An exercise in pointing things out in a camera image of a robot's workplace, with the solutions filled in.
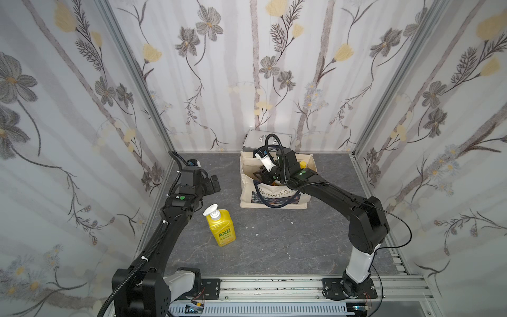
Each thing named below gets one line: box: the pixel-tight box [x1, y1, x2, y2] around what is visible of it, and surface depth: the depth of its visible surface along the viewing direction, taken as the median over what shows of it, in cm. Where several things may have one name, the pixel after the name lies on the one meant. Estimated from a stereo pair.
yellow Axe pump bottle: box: [202, 203, 237, 248], surface depth 72 cm
